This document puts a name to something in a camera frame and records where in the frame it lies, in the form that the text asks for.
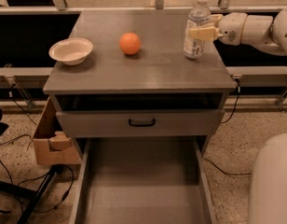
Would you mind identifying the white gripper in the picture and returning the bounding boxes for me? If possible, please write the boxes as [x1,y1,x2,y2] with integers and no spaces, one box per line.
[189,12,247,46]

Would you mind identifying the clear plastic water bottle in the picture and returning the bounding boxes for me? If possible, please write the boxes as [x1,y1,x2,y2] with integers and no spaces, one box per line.
[184,0,211,59]

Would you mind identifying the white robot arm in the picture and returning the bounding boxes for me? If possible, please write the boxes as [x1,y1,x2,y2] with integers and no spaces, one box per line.
[186,8,287,224]

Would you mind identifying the grey drawer cabinet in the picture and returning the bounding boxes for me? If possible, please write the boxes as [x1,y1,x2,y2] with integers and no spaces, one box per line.
[44,10,235,151]

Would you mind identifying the grey upper drawer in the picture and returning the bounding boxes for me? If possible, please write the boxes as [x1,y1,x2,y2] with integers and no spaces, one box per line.
[56,109,224,138]

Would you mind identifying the grey open middle drawer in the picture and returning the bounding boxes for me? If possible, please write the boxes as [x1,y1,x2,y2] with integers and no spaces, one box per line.
[69,137,218,224]

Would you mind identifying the orange fruit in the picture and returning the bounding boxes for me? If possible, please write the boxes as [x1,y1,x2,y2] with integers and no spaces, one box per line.
[119,33,141,55]

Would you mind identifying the white paper bowl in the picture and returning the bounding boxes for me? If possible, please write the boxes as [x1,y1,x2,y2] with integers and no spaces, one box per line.
[48,38,93,65]

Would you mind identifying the cardboard box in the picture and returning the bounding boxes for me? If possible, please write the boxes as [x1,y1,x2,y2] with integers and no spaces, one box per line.
[33,99,81,165]

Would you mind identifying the black tripod stand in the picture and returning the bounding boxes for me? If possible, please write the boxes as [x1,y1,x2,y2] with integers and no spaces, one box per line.
[0,164,65,224]

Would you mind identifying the black cable behind cabinet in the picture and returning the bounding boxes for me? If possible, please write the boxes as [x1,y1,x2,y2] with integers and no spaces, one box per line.
[220,77,241,125]

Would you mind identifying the black drawer handle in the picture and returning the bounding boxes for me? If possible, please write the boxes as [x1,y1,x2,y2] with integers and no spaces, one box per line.
[128,119,156,128]

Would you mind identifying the black floor cable right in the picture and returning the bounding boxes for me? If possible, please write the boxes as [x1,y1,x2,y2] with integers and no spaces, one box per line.
[201,156,253,177]

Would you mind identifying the metal railing frame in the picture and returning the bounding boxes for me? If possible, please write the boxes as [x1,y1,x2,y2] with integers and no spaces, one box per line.
[0,0,287,110]

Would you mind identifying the black floor cables left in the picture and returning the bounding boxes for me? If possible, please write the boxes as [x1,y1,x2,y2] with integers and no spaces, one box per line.
[0,84,75,222]

